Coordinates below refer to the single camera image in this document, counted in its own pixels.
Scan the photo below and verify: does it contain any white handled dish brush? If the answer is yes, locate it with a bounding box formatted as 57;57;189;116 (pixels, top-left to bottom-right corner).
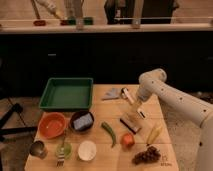
120;87;147;120

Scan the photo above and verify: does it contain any black tripod stand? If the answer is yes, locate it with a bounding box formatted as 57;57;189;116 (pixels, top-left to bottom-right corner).
0;87;38;144

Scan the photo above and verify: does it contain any green small plate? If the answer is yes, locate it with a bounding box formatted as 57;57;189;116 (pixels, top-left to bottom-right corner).
55;142;72;159

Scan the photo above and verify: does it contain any green plastic tray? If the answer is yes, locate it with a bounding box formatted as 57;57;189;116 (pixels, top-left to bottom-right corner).
39;78;93;111

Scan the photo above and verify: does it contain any orange bowl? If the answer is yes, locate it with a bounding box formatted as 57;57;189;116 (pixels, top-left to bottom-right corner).
38;112;67;139

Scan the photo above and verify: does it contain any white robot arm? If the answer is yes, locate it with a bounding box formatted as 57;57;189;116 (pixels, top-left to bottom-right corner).
136;68;213;171

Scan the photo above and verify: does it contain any blue sponge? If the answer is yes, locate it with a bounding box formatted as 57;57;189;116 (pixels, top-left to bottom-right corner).
73;114;93;131

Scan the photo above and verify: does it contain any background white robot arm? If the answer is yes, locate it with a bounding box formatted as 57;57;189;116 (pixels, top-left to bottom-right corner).
36;0;63;19

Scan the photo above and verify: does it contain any wooden block eraser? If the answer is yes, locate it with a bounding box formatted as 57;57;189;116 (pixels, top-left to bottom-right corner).
120;114;142;134

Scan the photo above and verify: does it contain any white small bowl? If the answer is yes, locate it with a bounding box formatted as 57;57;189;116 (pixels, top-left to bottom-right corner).
78;141;97;161

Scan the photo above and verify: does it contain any metal cup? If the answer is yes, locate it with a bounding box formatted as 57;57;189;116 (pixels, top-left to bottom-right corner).
29;141;47;159

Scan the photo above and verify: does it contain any green background object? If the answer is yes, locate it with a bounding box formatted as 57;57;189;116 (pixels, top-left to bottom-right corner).
67;17;94;25

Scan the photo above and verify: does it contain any dark brown bowl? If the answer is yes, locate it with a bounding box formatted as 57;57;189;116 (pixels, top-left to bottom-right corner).
69;111;94;132

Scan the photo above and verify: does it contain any red background bowl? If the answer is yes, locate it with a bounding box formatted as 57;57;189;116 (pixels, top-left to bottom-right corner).
33;20;46;26

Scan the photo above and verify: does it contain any red tomato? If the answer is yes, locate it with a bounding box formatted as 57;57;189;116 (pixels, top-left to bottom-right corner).
121;133;135;148

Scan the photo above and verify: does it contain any grey folded cloth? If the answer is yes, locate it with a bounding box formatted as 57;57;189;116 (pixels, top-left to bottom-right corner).
102;88;120;100

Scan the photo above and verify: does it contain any dark grape bunch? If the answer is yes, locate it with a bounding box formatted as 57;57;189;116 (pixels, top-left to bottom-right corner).
132;146;161;165

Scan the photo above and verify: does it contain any metal fork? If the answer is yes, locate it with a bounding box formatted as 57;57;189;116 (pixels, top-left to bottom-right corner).
56;133;66;167

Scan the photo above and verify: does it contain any green chili pepper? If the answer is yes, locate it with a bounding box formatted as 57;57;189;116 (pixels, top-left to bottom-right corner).
101;122;117;148

